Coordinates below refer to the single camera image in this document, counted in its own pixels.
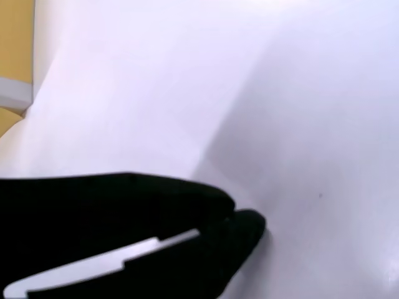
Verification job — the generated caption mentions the yellow box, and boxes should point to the yellow box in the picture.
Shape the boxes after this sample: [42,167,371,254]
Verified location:
[0,0,36,138]

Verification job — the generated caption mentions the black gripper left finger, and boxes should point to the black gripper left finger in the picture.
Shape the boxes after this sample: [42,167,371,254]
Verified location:
[0,172,237,299]

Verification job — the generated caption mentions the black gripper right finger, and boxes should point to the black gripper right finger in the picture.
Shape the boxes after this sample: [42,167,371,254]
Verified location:
[26,210,267,299]

